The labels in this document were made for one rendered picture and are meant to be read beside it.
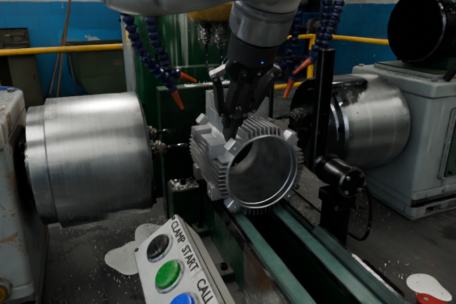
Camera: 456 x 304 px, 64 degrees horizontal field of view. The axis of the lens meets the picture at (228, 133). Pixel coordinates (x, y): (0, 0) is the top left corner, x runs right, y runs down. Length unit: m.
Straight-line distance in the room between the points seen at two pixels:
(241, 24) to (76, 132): 0.33
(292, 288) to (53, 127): 0.47
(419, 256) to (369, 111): 0.34
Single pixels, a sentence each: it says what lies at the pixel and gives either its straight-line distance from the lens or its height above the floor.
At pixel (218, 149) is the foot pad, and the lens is 0.71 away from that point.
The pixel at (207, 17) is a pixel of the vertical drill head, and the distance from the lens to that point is 0.75.
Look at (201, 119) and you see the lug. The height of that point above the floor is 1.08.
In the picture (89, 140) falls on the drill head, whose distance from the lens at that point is 0.66.
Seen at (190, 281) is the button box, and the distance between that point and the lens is 0.38.
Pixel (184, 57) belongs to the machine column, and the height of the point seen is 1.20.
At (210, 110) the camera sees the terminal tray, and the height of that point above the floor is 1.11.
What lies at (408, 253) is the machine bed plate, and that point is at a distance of 0.96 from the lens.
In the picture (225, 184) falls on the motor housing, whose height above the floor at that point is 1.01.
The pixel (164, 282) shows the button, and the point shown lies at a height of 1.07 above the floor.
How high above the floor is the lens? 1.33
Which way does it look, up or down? 19 degrees down
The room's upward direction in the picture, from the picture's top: straight up
